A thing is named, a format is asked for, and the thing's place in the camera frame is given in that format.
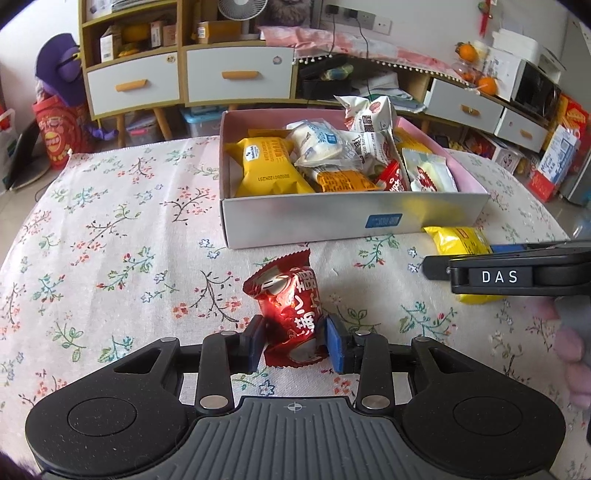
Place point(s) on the tall wooden shelf cabinet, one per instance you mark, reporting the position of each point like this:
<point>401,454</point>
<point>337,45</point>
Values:
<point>134,83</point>

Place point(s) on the framed cat picture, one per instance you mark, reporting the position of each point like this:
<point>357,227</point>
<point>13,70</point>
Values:
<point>291,9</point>

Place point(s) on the orange clear snack packet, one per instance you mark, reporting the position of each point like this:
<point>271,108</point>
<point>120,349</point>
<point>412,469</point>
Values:
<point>341,181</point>

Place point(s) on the black microwave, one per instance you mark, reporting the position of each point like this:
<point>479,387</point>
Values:
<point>538,87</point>

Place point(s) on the red candy packet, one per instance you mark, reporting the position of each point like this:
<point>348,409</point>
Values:
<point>395,177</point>
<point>286,295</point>

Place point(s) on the orange fruit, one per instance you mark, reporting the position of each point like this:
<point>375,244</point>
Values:
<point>466,51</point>
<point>487,85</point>

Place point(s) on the clear bin blue lid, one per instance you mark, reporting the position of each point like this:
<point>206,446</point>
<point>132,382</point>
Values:
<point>201,122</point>

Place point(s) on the wall socket strip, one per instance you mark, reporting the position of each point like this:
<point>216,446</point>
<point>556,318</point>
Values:
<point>358,18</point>

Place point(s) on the yellow toy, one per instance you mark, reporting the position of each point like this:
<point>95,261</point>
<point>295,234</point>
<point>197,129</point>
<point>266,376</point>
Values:
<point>135,34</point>

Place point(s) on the blue white carton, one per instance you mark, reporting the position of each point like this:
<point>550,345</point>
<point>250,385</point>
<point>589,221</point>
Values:
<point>556,157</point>

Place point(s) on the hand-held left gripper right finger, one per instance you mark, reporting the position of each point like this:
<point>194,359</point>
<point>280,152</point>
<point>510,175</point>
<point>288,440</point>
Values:
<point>337,346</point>

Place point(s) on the black flat board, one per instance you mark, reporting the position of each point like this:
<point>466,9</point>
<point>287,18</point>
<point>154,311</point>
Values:
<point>27,157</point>

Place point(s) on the pile of papers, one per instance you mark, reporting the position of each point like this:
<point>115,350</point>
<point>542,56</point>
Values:
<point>383,83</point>

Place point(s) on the long wooden console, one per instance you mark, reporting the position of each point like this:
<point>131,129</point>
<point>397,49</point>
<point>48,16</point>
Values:
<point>461,108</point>

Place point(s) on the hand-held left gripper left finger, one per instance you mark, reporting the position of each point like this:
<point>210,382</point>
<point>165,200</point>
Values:
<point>256,346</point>

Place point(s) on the yellow toy blocks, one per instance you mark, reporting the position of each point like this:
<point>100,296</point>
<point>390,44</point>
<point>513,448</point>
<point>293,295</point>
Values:
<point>457,144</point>

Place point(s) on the low wooden drawer cabinet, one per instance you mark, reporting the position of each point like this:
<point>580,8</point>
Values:
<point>240,74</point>

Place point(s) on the yellow waffle packet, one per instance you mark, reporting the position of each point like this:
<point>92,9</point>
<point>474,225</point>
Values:
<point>411,141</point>
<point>455,240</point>
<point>268,170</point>

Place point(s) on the red hanging ornament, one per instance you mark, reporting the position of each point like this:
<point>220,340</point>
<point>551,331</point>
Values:
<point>487,18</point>

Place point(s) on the person's right hand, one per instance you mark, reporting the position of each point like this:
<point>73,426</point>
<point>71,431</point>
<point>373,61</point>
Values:
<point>570,344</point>

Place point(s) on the white toy box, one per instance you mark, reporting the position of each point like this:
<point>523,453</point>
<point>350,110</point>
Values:
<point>494,152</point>

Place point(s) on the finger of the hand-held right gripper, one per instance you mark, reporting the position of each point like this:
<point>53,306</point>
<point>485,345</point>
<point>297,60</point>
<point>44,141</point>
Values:
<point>531,247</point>
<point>436,267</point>

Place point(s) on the glass jar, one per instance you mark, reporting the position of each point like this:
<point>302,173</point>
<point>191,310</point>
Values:
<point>466,71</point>

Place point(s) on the clear storage bin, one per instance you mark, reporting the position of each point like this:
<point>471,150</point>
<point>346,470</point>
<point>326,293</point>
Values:
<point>141,131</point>

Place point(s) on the grey refrigerator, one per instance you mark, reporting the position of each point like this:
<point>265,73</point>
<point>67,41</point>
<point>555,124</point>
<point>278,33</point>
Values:
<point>584,138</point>

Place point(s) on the black basket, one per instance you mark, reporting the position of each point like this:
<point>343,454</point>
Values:
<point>323,90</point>

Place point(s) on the small brown boxes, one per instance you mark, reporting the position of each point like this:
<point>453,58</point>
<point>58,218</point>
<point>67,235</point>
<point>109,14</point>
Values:
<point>162,33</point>

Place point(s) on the pink cardboard box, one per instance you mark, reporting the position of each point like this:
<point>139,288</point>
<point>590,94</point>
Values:
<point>323,217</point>

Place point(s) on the white green snack packet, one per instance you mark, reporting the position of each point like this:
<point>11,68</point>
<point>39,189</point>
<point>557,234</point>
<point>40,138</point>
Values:
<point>429,173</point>

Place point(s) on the white grey box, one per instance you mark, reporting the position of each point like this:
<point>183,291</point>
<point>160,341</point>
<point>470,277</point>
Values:
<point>98,8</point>

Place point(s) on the red round bag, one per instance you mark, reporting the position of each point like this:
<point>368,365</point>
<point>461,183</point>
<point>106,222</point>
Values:
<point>60,134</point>

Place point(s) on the white desk fan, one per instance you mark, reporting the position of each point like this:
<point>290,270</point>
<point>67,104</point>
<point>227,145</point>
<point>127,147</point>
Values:
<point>240,7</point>

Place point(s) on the small white carton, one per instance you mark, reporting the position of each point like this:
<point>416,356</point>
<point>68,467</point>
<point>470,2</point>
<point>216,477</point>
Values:
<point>110,44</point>

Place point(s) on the white blue bread packet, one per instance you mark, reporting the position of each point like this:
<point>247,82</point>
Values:
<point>314,138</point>

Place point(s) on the purple plush toy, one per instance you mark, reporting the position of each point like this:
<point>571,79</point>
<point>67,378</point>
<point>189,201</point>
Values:
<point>60,64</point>

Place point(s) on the white printer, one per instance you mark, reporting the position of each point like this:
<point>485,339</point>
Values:
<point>526,48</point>

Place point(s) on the red white shopping bag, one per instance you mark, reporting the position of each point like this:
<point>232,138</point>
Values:
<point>7,143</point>

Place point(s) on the stack of documents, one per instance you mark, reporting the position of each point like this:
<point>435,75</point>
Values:
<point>143,4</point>

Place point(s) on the red yellow box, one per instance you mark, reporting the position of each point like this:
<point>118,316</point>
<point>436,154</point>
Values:
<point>570,110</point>

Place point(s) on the pink cloth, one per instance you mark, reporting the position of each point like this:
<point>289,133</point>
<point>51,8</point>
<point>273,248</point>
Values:
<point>401,55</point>

